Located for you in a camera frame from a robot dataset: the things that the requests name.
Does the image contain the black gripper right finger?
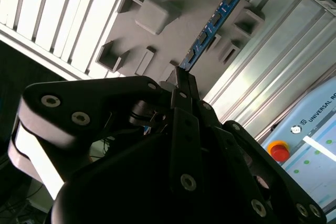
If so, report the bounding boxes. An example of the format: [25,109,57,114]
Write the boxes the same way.
[183,70,328,224]

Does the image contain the RAM stick with black chips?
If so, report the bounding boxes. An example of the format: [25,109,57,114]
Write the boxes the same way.
[180,0,254,71]

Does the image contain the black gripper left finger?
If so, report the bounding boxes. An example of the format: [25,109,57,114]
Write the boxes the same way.
[7,66,200,201]

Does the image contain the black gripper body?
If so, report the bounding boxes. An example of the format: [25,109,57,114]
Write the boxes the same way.
[46,103,274,224]

